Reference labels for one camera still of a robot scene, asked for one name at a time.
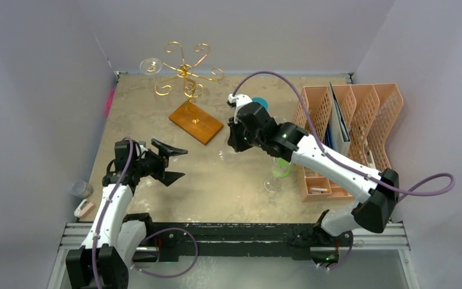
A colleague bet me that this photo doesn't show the gold wire wine glass rack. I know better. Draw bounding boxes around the gold wire wine glass rack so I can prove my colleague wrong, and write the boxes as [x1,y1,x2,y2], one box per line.
[154,41,224,146]

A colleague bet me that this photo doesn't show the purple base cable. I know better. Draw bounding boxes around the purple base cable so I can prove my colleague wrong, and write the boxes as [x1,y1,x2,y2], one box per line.
[130,227,199,279]

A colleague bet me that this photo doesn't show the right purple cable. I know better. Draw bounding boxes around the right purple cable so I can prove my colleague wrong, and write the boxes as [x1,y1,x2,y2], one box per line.
[232,70,456,198]

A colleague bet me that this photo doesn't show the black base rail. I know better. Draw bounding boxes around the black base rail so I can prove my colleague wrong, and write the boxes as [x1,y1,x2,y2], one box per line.
[57,222,411,264]

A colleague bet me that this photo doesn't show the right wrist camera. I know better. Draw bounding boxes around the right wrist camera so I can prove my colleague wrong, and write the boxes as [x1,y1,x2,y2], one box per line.
[227,94,252,123]

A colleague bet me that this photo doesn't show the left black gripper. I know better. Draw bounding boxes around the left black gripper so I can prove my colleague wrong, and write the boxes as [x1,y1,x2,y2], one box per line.
[132,141,186,185]

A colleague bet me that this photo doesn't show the small clear jar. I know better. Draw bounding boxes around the small clear jar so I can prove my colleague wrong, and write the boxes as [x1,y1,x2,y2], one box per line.
[70,180,94,199]

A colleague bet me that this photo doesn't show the green plastic goblet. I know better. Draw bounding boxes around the green plastic goblet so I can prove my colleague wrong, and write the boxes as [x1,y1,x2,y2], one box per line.
[272,158,292,178]

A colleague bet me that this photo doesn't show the blue plastic goblet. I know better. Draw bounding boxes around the blue plastic goblet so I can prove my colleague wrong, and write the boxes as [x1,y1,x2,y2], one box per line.
[251,97,269,111]

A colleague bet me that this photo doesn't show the orange plastic file organizer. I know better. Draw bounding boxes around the orange plastic file organizer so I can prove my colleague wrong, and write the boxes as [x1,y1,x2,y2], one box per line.
[288,82,404,203]

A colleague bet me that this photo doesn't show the clear wine glass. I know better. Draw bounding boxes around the clear wine glass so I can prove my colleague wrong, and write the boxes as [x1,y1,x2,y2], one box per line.
[263,163,282,193]
[139,58,163,75]

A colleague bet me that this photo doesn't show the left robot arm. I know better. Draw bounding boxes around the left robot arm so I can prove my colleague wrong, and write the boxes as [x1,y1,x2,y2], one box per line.
[66,138,188,288]

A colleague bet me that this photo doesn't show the pink white small device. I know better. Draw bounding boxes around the pink white small device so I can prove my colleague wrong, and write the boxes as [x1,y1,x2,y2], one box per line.
[73,199,95,219]

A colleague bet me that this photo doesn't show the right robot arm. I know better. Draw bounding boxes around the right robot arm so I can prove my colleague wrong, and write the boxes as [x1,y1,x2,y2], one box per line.
[228,98,399,245]

